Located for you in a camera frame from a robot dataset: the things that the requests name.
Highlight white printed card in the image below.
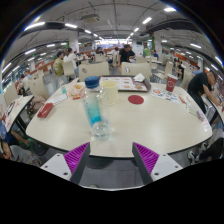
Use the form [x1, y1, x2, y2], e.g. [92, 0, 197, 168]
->
[46, 93, 69, 106]

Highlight clear plastic packet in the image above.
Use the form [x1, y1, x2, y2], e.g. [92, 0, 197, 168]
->
[186, 101, 206, 123]

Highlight ceiling light strips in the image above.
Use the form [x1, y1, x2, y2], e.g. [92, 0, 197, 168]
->
[1, 6, 224, 74]

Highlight ceiling air conditioner unit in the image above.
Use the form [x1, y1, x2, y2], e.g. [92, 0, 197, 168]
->
[80, 13, 101, 24]

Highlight red flat box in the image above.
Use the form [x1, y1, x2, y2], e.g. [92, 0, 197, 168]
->
[36, 102, 55, 119]

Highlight dark brown food tray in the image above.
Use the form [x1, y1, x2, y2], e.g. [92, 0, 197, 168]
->
[99, 75, 152, 93]

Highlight group of cream chairs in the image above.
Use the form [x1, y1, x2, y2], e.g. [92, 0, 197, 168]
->
[29, 53, 196, 101]

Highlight printed paper tray liner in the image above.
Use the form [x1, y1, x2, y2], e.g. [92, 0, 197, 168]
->
[100, 76, 148, 92]

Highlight pink backpack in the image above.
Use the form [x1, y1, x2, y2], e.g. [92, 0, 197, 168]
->
[33, 95, 47, 111]

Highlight clear food bag with fries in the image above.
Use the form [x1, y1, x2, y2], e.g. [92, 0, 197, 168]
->
[65, 79, 86, 100]

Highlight crumpled white napkin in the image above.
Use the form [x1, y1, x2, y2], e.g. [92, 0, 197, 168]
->
[133, 73, 146, 83]

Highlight person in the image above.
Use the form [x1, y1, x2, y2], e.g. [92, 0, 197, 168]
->
[63, 47, 79, 76]
[117, 44, 136, 68]
[187, 70, 223, 114]
[53, 50, 66, 78]
[0, 119, 43, 168]

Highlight red paper cup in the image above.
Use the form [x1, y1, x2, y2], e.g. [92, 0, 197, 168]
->
[165, 74, 179, 93]

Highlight cream plastic cup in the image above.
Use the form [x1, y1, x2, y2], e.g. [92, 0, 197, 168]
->
[100, 80, 119, 106]

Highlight cream chair with round hole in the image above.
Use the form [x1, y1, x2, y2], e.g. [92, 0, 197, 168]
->
[120, 61, 152, 81]
[78, 61, 110, 82]

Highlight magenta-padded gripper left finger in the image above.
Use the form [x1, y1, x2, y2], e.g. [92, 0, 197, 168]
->
[40, 142, 92, 185]

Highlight clear blue-capped water bottle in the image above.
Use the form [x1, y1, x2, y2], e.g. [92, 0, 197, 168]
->
[80, 75, 112, 141]

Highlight flat round red coaster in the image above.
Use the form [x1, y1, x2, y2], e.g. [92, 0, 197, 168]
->
[127, 94, 145, 105]

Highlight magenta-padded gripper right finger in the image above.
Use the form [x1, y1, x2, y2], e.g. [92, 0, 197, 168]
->
[131, 142, 184, 185]

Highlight colourful printed flyer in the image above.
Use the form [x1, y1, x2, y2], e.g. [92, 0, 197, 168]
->
[150, 87, 181, 105]

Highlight white side table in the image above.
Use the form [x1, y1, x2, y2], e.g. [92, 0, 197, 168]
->
[0, 94, 34, 133]

